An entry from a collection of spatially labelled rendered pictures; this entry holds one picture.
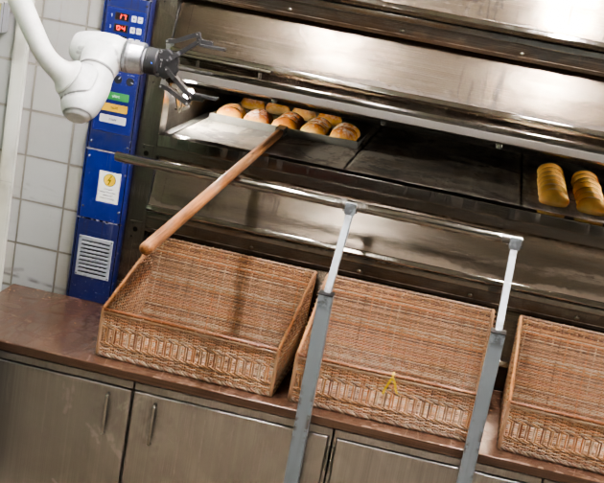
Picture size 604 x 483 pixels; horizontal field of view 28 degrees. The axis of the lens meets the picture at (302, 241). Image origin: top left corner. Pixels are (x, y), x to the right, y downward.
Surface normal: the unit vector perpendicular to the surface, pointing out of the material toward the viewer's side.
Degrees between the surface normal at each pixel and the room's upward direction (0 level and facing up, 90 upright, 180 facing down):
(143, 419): 90
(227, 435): 90
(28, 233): 90
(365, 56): 70
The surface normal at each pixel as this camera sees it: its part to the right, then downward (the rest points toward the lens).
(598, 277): -0.11, -0.12
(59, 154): -0.18, 0.22
